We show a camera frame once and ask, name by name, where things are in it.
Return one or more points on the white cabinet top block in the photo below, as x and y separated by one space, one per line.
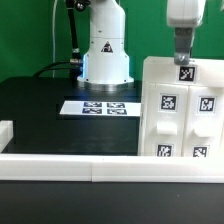
199 72

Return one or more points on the white fence bar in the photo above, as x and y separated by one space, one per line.
6 133
110 168

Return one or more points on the white left fence bar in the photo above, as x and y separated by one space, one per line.
6 133

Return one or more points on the white cabinet door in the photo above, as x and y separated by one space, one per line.
166 107
204 122

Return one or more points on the white cabinet body box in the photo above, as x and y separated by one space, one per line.
142 133

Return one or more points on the white front fence bar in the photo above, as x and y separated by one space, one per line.
110 168

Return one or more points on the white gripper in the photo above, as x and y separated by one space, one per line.
184 15

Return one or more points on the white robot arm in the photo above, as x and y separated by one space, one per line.
106 64

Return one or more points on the white marker sheet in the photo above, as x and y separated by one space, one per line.
101 108

